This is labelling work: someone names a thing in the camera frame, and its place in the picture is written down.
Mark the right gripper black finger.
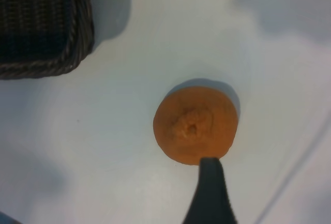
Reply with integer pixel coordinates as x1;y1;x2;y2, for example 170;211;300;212
183;156;239;224

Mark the orange fruit with knob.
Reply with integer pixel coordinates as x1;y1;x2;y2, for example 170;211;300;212
154;85;239;167

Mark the dark brown wicker basket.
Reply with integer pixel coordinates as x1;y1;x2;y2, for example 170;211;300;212
0;0;95;80

